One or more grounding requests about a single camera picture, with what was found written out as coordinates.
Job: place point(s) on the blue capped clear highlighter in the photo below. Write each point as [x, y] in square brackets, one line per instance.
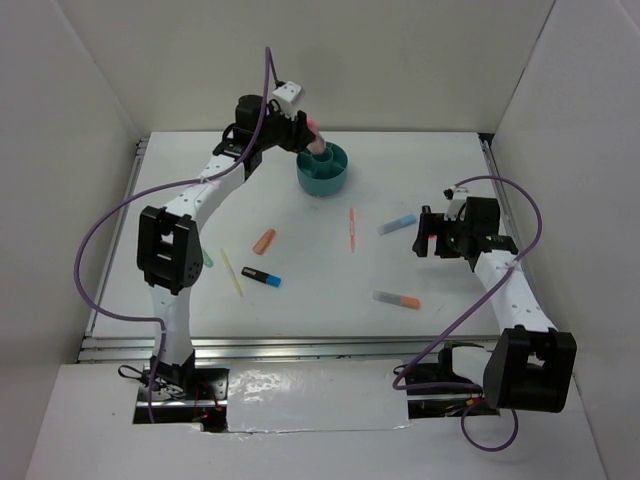
[397, 224]

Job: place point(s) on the grey orange highlighter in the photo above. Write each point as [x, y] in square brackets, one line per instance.
[397, 300]

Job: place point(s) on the green highlighter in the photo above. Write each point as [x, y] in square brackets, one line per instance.
[207, 261]

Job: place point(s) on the black pink highlighter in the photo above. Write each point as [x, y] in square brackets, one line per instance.
[430, 240]

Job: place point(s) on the thin yellow pen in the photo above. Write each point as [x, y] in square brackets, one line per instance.
[231, 273]

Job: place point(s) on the aluminium rail frame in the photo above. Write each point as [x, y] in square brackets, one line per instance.
[324, 304]

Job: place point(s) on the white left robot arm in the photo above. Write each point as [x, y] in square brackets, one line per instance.
[169, 251]

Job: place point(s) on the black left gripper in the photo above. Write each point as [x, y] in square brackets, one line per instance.
[299, 135]

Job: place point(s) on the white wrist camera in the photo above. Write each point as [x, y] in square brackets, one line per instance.
[457, 197]
[288, 96]

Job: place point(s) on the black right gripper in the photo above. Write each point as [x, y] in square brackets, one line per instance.
[434, 223]

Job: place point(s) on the black blue highlighter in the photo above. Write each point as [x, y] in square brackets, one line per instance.
[261, 277]

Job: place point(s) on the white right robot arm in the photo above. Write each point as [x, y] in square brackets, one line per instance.
[530, 367]

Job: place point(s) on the thin orange pen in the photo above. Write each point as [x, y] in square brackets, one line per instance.
[352, 230]

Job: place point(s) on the pink capped marker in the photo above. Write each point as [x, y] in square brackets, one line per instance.
[318, 145]

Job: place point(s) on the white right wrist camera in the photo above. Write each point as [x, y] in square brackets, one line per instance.
[457, 197]

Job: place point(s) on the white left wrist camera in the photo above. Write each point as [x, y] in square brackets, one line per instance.
[288, 96]

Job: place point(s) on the teal round organizer container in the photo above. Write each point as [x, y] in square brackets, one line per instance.
[322, 175]

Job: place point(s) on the white foil cover plate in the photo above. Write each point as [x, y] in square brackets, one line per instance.
[320, 396]

